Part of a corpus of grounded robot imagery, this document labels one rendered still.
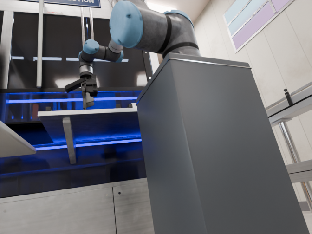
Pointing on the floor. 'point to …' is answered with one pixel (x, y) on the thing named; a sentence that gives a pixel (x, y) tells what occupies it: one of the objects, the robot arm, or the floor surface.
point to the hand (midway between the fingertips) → (84, 107)
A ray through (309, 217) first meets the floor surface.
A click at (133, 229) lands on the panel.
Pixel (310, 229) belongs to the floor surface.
